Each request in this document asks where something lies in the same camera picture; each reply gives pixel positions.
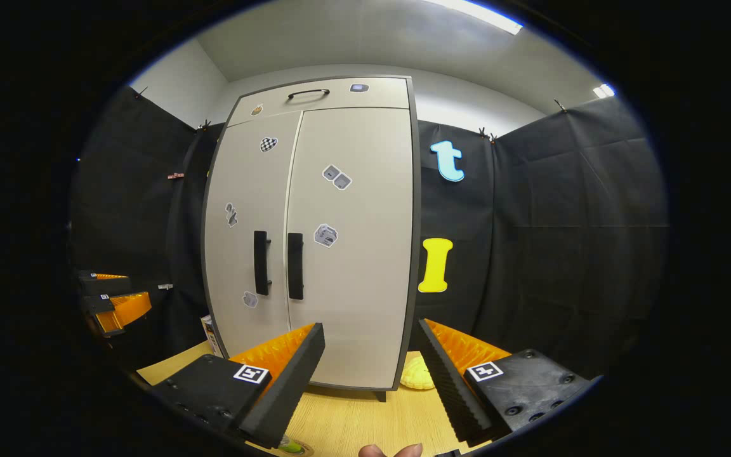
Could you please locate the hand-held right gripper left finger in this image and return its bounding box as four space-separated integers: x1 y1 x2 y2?
150 322 326 449

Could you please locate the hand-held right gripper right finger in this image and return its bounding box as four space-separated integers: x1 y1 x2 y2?
416 317 595 445

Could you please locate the white cabinet door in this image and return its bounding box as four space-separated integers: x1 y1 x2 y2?
204 111 303 359
285 107 414 389

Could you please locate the grey white cabinet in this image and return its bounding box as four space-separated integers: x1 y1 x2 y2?
201 75 422 402

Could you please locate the beige cabinet drawer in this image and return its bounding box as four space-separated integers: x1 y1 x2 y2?
227 77 412 128

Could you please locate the yellow textured sponge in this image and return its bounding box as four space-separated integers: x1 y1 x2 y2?
400 357 436 391

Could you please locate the small printed box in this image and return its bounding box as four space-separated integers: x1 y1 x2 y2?
201 314 223 358

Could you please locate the black backdrop cloth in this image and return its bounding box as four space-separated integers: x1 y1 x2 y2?
67 86 669 381

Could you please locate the long ceiling light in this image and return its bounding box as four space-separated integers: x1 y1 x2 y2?
426 0 525 36

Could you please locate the black left door handle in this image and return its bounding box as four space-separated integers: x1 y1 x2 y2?
253 230 272 296

